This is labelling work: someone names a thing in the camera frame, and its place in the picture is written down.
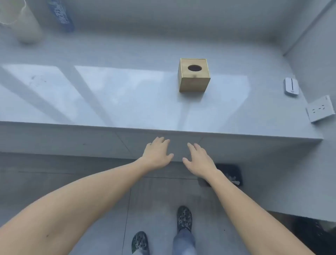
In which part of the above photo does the person's left hand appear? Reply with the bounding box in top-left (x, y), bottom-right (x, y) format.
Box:
top-left (141, 136), bottom-right (174, 173)

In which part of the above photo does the person's right hand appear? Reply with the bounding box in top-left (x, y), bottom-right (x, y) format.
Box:
top-left (182, 143), bottom-right (220, 182)

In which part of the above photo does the black trash bin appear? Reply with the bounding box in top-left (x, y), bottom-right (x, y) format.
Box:
top-left (197, 163), bottom-right (243, 187)

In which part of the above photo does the wooden tissue box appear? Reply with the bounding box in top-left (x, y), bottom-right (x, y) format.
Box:
top-left (177, 58), bottom-right (211, 93)

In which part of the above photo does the person's right forearm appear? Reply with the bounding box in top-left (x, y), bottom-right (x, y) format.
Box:
top-left (207, 170), bottom-right (315, 255)

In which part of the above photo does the person's left forearm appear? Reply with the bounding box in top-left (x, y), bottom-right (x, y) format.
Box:
top-left (0, 159), bottom-right (149, 255)

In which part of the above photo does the person's right dark shoe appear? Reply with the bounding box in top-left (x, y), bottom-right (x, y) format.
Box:
top-left (176, 206), bottom-right (193, 233)

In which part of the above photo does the person's dark shoe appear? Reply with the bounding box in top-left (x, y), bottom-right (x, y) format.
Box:
top-left (131, 231), bottom-right (149, 255)
top-left (176, 206), bottom-right (193, 233)

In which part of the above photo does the person's left dark shoe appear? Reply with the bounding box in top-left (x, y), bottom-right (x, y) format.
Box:
top-left (131, 231), bottom-right (149, 255)

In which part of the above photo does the small white flat device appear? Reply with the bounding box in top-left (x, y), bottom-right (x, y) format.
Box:
top-left (284, 77), bottom-right (300, 96)

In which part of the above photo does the blue plastic bottle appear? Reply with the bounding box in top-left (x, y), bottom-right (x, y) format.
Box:
top-left (47, 0), bottom-right (75, 33)

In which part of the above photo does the cream plastic cup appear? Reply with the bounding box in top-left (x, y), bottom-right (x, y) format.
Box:
top-left (0, 0), bottom-right (43, 44)

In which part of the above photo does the white wall socket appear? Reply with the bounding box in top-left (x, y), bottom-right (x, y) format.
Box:
top-left (306, 95), bottom-right (336, 123)

